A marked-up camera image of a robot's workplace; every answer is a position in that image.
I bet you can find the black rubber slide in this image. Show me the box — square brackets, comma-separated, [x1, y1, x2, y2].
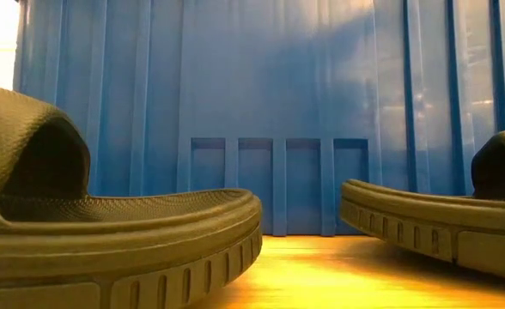
[340, 124, 505, 284]
[0, 80, 264, 309]

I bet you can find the blue plastic bin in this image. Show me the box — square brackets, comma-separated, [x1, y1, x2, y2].
[11, 0, 505, 237]

